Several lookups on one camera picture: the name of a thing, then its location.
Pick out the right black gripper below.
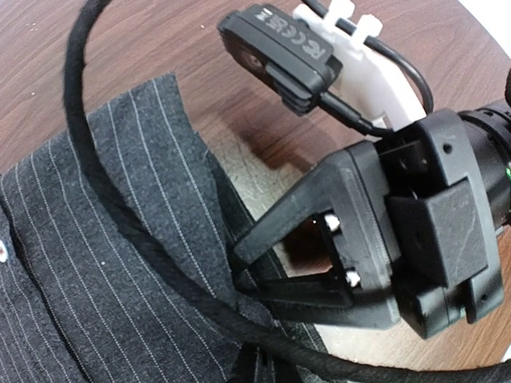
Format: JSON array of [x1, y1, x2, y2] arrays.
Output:
[[233, 109, 504, 339]]

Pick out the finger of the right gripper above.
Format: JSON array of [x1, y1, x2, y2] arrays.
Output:
[[239, 271, 401, 330]]

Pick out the dark pinstriped shirt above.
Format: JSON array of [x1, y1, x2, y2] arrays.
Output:
[[1, 73, 324, 382]]

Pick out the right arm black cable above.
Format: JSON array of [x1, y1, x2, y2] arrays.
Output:
[[61, 0, 511, 383]]

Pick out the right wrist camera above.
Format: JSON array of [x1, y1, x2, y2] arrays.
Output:
[[216, 0, 428, 131]]

